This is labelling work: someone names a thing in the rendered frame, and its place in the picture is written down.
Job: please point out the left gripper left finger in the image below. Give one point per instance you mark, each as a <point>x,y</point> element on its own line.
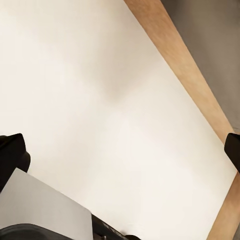
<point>12,149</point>

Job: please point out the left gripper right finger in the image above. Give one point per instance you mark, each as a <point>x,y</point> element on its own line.
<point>232,149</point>

